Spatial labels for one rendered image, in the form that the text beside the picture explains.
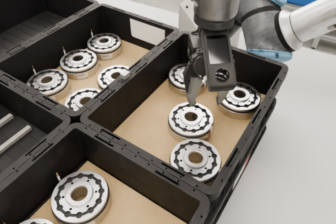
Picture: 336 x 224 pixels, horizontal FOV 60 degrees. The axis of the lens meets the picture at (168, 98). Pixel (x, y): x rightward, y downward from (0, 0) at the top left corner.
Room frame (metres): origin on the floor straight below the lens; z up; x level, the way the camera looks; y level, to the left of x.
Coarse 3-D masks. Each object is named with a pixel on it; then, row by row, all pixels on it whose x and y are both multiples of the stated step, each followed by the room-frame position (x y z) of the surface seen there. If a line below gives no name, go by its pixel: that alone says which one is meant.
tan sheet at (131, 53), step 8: (128, 48) 0.76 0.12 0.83; (136, 48) 0.76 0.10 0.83; (144, 48) 0.76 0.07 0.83; (120, 56) 0.72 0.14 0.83; (128, 56) 0.72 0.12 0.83; (136, 56) 0.72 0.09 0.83; (104, 64) 0.68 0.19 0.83; (112, 64) 0.68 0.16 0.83; (120, 64) 0.68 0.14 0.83; (128, 64) 0.68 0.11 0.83; (96, 72) 0.65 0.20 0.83; (72, 80) 0.61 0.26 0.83; (80, 80) 0.61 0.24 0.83; (88, 80) 0.61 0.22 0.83; (96, 80) 0.61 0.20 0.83; (72, 88) 0.58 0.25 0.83; (80, 88) 0.58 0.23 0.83; (96, 88) 0.58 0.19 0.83; (64, 96) 0.55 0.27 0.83
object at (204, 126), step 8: (184, 104) 0.49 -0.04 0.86; (200, 104) 0.49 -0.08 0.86; (176, 112) 0.46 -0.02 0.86; (200, 112) 0.46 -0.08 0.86; (208, 112) 0.46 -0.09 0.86; (176, 120) 0.43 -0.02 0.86; (208, 120) 0.44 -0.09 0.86; (176, 128) 0.41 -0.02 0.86; (184, 128) 0.41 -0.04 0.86; (192, 128) 0.41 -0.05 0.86; (200, 128) 0.41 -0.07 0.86; (208, 128) 0.41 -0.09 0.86; (192, 136) 0.39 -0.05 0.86
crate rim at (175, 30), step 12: (84, 12) 0.81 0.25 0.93; (120, 12) 0.81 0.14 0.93; (156, 24) 0.74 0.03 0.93; (48, 36) 0.68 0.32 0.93; (168, 36) 0.67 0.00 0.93; (24, 48) 0.62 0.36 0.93; (156, 48) 0.62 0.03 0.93; (0, 60) 0.57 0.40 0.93; (144, 60) 0.57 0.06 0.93; (0, 72) 0.52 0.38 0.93; (24, 84) 0.48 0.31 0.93; (108, 84) 0.48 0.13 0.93; (36, 96) 0.44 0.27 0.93; (96, 96) 0.44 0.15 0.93; (60, 108) 0.41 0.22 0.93; (84, 108) 0.41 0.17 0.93; (72, 120) 0.39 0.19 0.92
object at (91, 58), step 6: (66, 54) 0.69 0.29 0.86; (72, 54) 0.69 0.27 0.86; (90, 54) 0.69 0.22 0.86; (60, 60) 0.66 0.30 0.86; (66, 60) 0.66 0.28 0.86; (90, 60) 0.66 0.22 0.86; (66, 66) 0.63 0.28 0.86; (72, 66) 0.63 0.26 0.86; (78, 66) 0.63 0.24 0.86; (84, 66) 0.64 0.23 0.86; (90, 66) 0.64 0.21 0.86
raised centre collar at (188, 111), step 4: (184, 112) 0.45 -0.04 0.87; (188, 112) 0.46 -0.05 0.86; (192, 112) 0.46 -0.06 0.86; (196, 112) 0.45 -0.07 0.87; (180, 116) 0.44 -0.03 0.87; (200, 116) 0.44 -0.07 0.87; (184, 120) 0.43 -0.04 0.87; (196, 120) 0.43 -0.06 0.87; (200, 120) 0.43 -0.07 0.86; (188, 124) 0.42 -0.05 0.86; (192, 124) 0.42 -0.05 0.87; (196, 124) 0.42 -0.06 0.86
